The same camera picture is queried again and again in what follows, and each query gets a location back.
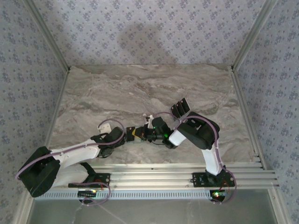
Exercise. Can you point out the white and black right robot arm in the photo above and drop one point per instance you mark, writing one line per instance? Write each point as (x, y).
(198, 130)

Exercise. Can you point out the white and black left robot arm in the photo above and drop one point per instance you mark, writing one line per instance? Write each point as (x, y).
(77, 149)

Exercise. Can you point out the left controller board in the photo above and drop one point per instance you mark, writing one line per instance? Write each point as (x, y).
(87, 193)

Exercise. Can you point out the controller board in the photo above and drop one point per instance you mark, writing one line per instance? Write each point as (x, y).
(218, 194)
(87, 193)

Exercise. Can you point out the grey metal lower panel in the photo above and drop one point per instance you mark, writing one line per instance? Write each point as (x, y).
(163, 212)

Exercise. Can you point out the right controller board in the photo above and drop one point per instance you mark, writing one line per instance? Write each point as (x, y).
(218, 194)

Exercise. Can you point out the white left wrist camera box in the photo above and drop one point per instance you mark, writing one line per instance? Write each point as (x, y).
(104, 128)

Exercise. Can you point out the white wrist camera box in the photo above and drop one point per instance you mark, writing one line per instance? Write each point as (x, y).
(104, 128)
(149, 117)

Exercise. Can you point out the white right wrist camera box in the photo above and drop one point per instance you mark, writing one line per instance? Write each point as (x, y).
(149, 117)

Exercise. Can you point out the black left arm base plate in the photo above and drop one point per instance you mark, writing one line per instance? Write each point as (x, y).
(106, 178)

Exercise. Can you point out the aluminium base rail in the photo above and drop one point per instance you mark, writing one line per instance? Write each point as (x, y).
(151, 177)

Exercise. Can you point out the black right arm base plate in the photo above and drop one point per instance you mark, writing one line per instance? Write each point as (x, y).
(196, 179)

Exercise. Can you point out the aluminium frame leg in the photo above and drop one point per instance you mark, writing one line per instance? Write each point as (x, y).
(279, 207)
(23, 210)

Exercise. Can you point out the aluminium frame post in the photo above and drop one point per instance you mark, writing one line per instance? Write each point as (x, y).
(46, 35)
(254, 32)

